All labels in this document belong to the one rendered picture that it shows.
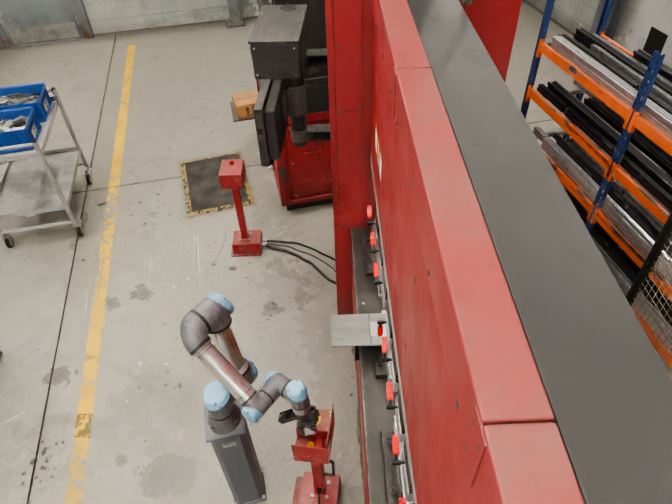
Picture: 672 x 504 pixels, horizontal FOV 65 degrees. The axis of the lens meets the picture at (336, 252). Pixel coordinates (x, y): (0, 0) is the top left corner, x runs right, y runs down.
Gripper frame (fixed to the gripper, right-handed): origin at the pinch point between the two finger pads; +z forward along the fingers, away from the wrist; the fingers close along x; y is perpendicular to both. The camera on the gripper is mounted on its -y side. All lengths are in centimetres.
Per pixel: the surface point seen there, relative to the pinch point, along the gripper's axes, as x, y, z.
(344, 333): 41.7, 13.9, -15.1
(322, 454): -4.9, 7.1, 9.4
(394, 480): -18.9, 39.2, -2.9
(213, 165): 307, -157, 67
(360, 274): 92, 16, -3
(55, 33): 596, -475, 26
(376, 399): 16.9, 29.6, -1.0
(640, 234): 151, 179, 21
